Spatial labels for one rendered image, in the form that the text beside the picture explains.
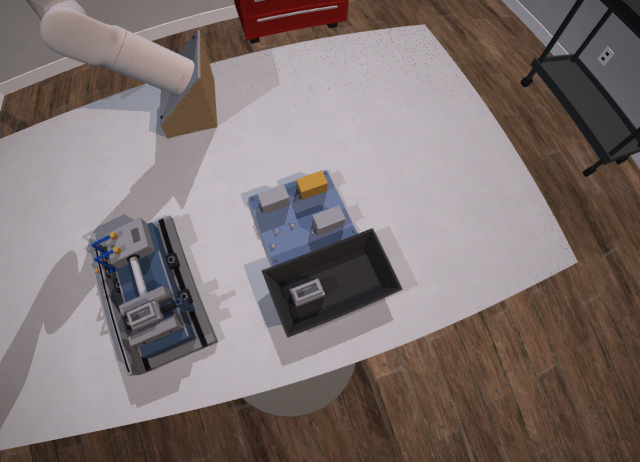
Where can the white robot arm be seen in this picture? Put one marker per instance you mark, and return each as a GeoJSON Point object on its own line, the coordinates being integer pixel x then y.
{"type": "Point", "coordinates": [65, 30]}

